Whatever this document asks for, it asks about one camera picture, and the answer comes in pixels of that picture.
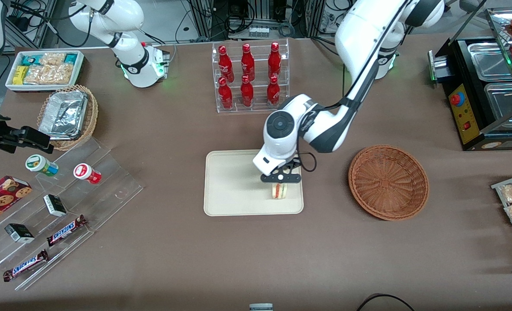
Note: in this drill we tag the yellow snack packet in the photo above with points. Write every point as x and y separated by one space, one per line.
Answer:
20 74

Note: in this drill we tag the small tan wicker basket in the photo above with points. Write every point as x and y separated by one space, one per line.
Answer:
90 116

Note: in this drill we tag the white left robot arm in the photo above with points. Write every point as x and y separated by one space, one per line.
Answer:
359 39

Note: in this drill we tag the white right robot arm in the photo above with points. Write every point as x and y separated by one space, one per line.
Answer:
130 17

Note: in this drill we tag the stacked aluminium foil trays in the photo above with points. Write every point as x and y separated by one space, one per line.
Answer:
63 114

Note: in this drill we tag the green lidded snack cup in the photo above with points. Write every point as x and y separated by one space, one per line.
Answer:
39 164

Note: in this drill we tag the beige plastic tray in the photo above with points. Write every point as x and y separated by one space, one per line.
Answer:
234 185

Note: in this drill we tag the small black white box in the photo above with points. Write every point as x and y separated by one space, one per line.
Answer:
19 233
55 205

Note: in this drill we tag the triangular sandwich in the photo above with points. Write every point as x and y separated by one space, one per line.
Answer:
280 192

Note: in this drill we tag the clear acrylic bottle rack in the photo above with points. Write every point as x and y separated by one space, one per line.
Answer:
258 108

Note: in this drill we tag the large brown wicker basket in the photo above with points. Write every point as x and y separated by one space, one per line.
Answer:
387 183

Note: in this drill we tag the small grey device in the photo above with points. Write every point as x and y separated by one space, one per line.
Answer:
261 307

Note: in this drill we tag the teal snack packet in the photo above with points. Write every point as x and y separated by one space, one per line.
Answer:
29 59
71 58

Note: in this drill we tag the black food warmer machine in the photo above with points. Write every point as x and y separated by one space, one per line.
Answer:
465 125

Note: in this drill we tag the clear bag of crackers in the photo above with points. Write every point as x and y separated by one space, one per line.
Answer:
50 74
52 58

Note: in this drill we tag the red plaid cookie box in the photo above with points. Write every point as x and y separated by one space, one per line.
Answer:
1 201

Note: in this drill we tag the red lidded snack cup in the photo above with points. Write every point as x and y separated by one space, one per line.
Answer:
85 172

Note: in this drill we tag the Snickers chocolate bar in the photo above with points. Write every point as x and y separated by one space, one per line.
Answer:
24 265
65 231

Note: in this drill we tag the tray of wrapped pastries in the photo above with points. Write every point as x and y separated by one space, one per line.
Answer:
500 186

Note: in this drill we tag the red cola bottle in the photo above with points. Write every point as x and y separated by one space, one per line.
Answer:
226 65
274 62
225 96
247 94
273 93
247 64

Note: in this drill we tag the white power strip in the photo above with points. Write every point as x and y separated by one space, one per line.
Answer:
259 31

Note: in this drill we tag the white plastic snack bin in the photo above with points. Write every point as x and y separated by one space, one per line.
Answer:
79 71

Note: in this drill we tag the steel warmer pan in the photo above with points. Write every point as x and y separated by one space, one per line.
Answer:
504 103
489 60

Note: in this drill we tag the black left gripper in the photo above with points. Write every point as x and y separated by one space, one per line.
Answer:
294 163

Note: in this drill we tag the clear acrylic stepped shelf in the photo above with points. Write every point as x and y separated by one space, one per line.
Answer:
109 177

